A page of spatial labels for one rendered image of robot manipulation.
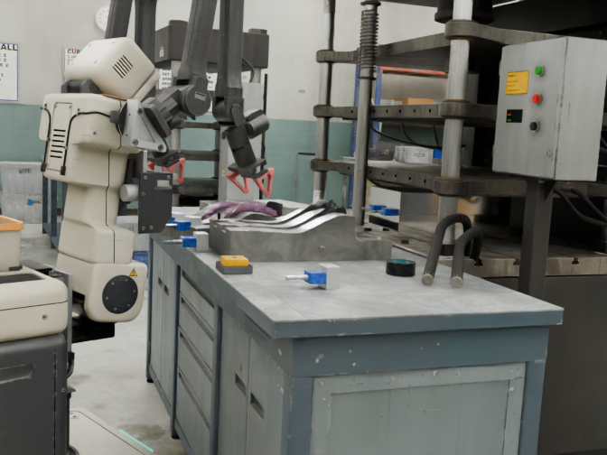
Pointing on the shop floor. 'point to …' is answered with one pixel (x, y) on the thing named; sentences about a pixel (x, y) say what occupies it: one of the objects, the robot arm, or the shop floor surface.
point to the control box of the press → (547, 132)
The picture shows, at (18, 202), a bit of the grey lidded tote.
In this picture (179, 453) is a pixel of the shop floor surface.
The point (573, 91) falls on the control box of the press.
